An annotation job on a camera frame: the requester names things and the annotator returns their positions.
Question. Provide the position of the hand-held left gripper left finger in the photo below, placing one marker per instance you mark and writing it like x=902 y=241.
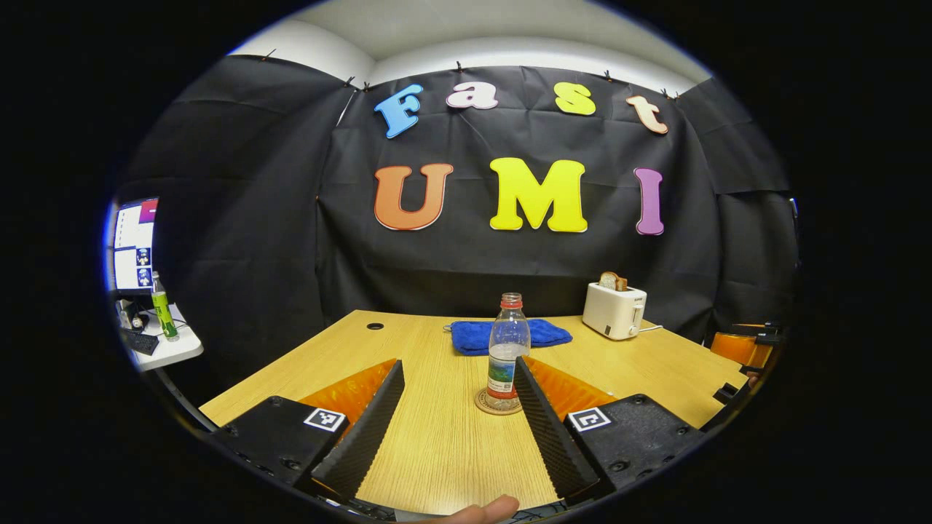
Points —
x=368 y=437

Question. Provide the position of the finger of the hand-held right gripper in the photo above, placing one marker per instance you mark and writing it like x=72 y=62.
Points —
x=757 y=333

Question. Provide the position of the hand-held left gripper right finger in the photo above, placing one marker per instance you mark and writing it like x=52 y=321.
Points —
x=553 y=437

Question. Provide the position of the round brown coaster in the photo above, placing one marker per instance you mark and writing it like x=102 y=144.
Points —
x=484 y=405

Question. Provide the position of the clear plastic water bottle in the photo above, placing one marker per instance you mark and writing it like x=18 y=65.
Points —
x=507 y=342

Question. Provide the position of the green bottle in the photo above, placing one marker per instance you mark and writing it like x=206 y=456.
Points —
x=164 y=309

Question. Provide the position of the black table edge clamp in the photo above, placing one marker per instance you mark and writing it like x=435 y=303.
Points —
x=724 y=394

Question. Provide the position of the blue folded towel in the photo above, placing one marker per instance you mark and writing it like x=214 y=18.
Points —
x=470 y=338

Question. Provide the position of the white toaster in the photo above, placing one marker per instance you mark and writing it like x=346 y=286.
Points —
x=611 y=313

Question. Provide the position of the toasted bread slice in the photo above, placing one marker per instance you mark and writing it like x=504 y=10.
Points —
x=611 y=281

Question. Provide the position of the black backdrop cloth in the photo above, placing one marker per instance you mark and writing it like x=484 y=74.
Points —
x=473 y=269

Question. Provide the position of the white side table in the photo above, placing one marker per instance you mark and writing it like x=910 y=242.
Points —
x=171 y=351

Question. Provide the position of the black keyboard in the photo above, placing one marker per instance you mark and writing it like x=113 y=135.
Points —
x=140 y=342

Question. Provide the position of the computer monitor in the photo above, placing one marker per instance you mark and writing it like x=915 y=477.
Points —
x=135 y=244

